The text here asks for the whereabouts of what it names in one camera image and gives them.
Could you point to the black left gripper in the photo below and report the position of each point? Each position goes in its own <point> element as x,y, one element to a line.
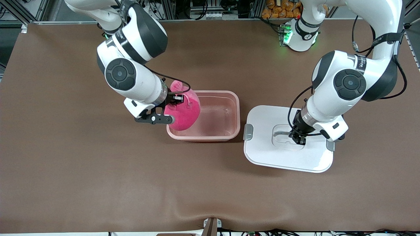
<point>299,126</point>

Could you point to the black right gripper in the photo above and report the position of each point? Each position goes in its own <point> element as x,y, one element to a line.
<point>171,99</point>

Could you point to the pink plush toy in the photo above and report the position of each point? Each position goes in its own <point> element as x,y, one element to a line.
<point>187,114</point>

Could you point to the white box lid grey latches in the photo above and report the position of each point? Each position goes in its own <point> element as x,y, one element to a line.
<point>262,154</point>

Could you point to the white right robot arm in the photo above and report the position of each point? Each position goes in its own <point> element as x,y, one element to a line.
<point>131,78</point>

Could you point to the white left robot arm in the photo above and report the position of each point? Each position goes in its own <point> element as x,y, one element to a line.
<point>347,85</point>

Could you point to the pink translucent plastic box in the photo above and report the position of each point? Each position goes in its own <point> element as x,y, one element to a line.
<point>220,118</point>

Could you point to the grey multi-port device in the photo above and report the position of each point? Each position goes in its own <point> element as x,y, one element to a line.
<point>215,14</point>

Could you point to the orange snack bag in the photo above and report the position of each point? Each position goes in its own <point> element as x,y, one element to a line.
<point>282,9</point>

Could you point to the aluminium table edge rail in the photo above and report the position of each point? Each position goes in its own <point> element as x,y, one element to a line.
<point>213,19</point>

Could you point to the metal clamp bracket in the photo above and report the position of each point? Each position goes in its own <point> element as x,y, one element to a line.
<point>211,226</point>

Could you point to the white table side rail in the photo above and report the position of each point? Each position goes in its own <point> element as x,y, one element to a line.
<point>410,44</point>

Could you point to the white corner bracket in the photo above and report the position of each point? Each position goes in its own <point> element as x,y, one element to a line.
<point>24,29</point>

